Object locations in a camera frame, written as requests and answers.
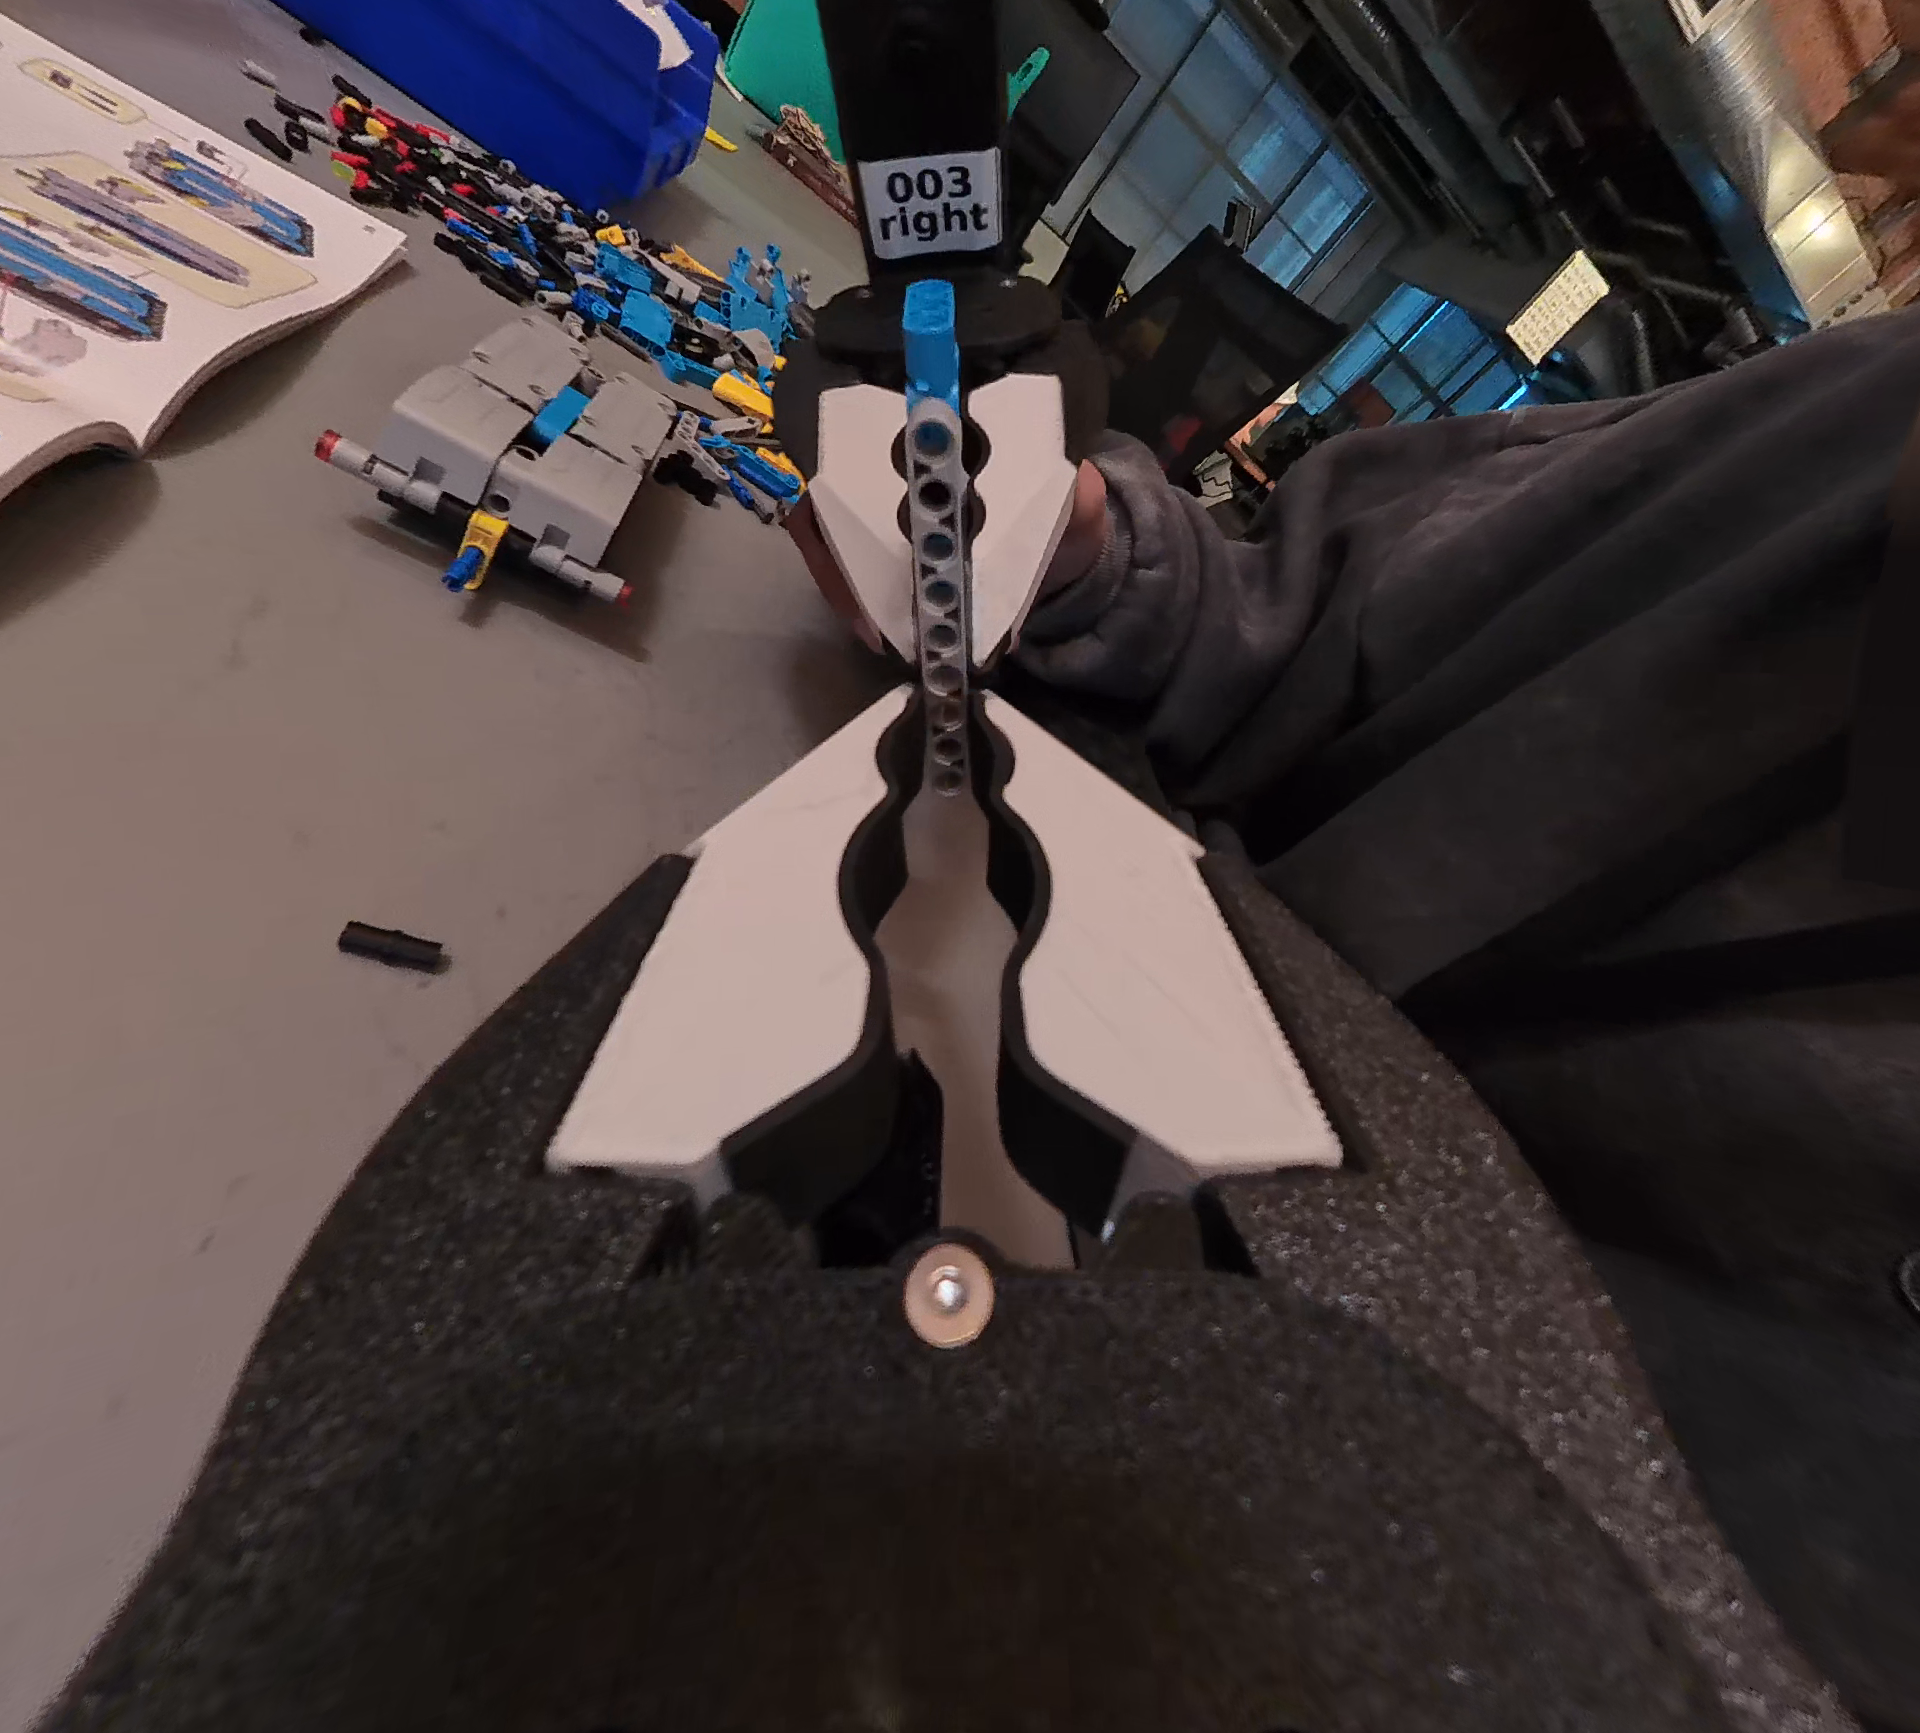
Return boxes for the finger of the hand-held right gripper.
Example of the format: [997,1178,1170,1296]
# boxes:
[973,375,1079,672]
[810,389,924,677]

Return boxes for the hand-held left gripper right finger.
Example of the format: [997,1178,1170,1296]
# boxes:
[973,693,1346,1184]

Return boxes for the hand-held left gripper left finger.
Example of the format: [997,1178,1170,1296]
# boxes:
[543,693,921,1186]

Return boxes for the grey perforated building beam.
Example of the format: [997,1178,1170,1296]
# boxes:
[905,397,979,795]

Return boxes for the blue perforated building beam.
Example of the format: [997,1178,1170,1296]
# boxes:
[902,279,964,407]

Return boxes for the grey desk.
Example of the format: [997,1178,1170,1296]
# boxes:
[0,0,933,1733]

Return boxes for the person's right hand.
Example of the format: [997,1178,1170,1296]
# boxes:
[787,472,1113,694]

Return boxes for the teal felt bag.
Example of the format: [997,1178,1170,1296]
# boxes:
[726,0,1059,251]

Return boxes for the brown wooden model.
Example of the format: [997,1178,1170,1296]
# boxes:
[763,105,868,216]

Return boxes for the large black display screen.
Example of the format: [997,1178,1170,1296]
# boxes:
[997,0,1141,241]

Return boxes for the black mesh office chair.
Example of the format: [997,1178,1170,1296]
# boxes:
[1111,248,1353,475]

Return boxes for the pile of small building pieces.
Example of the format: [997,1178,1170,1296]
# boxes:
[238,58,813,525]

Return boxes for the grey black motor block assembly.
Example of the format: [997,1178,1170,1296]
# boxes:
[316,314,682,607]

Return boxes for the white printed sheet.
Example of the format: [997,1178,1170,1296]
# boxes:
[1505,251,1610,362]

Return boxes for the person's dark jacket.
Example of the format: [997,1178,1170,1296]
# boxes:
[1276,863,1920,1733]

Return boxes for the open instruction booklet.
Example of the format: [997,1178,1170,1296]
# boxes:
[0,13,411,507]

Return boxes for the silver ventilation duct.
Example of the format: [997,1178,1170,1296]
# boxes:
[1484,0,1920,331]

